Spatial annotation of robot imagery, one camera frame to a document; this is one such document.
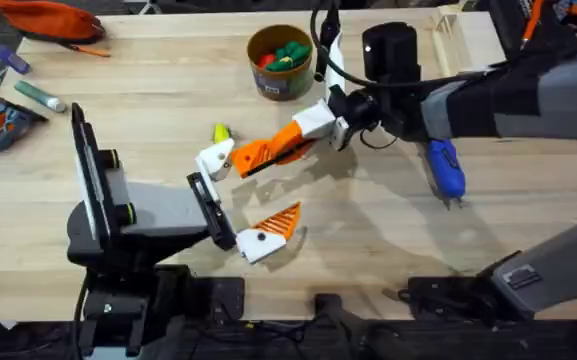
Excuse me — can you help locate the brown tub with toys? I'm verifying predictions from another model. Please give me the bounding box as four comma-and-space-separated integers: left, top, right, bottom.
246, 23, 315, 103

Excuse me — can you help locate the purple marker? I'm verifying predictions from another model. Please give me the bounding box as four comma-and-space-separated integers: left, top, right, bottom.
0, 28, 32, 76

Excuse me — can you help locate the yellow-green toy vegetable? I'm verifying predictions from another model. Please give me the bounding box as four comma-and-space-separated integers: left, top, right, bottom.
212, 122, 233, 145

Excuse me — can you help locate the green and white tube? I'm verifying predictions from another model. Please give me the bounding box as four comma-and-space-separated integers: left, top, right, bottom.
14, 80, 68, 114

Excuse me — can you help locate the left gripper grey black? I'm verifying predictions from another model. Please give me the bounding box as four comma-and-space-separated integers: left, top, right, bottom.
98, 138, 303, 265

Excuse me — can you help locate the black rail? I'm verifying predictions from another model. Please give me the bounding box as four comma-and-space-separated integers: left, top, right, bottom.
0, 293, 577, 360

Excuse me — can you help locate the blue and orange printed box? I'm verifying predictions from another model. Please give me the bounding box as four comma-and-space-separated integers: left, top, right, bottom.
0, 96, 49, 154

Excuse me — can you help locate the orange zip bag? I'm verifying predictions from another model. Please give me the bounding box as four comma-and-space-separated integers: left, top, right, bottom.
0, 0, 106, 44

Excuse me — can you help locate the black cable of right wrist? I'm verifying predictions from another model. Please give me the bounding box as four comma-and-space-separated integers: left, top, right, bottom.
309, 0, 492, 92

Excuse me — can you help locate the orange handled tool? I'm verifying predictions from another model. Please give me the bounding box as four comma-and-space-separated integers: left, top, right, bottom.
520, 0, 543, 43

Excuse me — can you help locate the pale wooden box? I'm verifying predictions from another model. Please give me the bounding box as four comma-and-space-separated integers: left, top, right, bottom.
430, 4, 507, 77

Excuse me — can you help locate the orange pen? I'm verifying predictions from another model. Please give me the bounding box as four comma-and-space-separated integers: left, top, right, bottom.
60, 42, 112, 59

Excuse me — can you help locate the left wrist black upright plate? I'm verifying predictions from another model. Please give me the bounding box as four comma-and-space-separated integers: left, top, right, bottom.
70, 102, 115, 251

